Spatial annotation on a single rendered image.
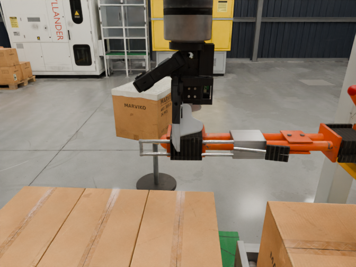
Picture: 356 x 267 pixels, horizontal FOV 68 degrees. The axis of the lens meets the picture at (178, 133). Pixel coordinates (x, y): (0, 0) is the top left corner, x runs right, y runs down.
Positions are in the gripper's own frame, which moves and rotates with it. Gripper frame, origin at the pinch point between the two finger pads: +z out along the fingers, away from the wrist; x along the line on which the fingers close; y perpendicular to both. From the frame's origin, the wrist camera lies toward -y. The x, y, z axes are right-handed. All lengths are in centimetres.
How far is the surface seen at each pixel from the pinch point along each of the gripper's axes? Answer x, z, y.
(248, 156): -2.4, 3.2, 15.7
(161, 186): 159, 124, -24
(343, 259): -2, 32, 42
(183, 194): 78, 73, 0
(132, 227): 50, 73, -25
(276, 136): 2.0, 0.3, 22.5
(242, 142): -2.4, -0.1, 14.0
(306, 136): 0.3, -0.6, 28.1
